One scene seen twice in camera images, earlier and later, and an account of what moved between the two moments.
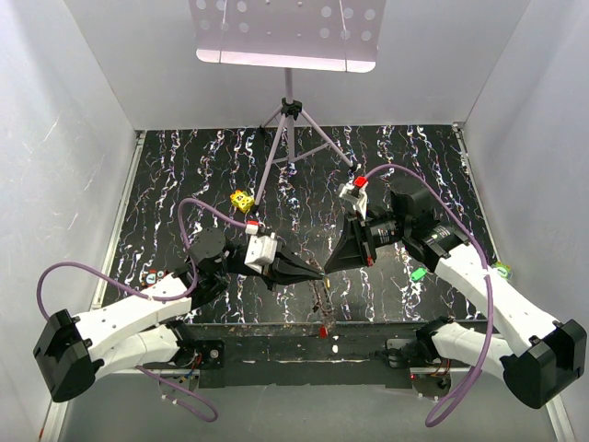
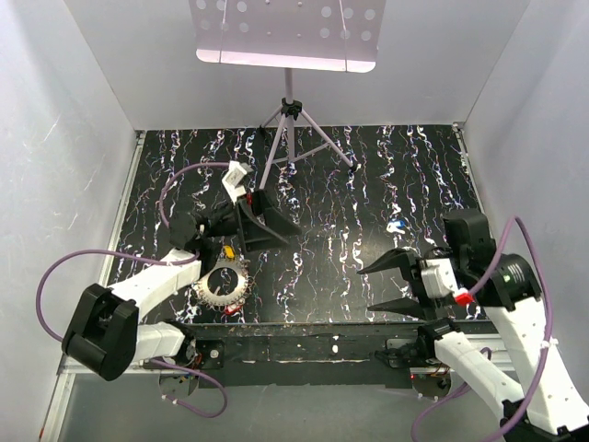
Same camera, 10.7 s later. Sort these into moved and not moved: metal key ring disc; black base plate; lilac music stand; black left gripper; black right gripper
Moved: black right gripper; black left gripper; metal key ring disc
Not moved: lilac music stand; black base plate
